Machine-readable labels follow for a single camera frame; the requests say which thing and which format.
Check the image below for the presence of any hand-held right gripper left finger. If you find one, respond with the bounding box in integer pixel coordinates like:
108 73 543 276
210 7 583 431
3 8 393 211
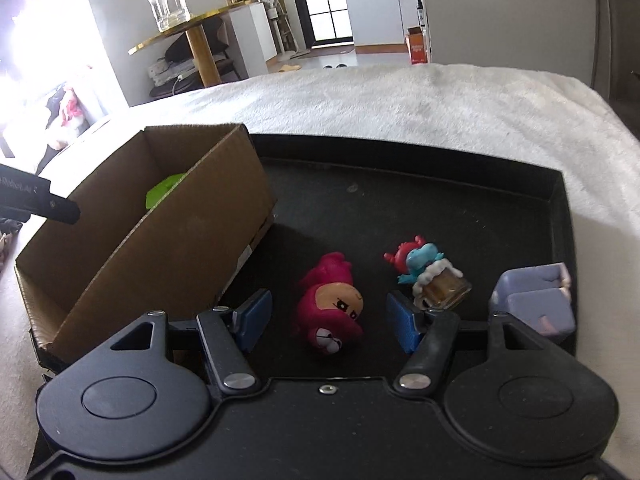
107 287 274 393

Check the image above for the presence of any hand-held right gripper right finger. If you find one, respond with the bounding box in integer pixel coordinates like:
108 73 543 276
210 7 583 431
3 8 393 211
386 292 581 396

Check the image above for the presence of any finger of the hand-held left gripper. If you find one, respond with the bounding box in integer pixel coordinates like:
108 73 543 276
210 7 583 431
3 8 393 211
29 177 82 226

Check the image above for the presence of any blue red figurine with jar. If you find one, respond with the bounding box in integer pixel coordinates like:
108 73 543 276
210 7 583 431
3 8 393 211
384 234 473 313

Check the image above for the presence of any pink hooded figurine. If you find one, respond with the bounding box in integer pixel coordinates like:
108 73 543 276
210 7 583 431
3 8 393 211
294 252 366 356

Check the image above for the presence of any brown cardboard box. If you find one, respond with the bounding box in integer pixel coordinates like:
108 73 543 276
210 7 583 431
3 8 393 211
14 122 278 366

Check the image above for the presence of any green hexagonal box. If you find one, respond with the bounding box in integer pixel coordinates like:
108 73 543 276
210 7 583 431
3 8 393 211
145 172 187 209

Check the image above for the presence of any black shallow tray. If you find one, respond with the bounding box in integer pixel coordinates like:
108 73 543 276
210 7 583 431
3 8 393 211
27 132 581 386

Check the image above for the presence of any purple cube toy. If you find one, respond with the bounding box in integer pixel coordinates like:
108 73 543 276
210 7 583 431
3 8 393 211
487 261 576 343

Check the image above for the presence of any floral printed cloth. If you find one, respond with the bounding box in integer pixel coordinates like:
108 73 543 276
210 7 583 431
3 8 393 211
45 85 96 151

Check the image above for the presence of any clear glass jar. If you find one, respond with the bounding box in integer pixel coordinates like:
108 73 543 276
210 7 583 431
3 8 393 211
147 0 191 32

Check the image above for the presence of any round gold-rimmed table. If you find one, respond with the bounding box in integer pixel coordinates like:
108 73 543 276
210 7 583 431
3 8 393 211
127 0 266 88

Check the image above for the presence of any orange carton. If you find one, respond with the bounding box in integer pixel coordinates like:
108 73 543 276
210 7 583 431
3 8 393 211
405 27 431 65

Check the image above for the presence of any white standing fan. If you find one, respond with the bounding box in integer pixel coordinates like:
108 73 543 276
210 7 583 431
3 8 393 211
257 0 296 58

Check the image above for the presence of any white kitchen cabinet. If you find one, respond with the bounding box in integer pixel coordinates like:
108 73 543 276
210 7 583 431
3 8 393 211
341 0 426 46

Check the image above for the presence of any black-framed glass door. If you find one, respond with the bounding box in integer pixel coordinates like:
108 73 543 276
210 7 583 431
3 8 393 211
287 0 356 46

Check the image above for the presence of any dark grey panel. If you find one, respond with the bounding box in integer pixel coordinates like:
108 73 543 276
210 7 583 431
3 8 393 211
590 0 640 136

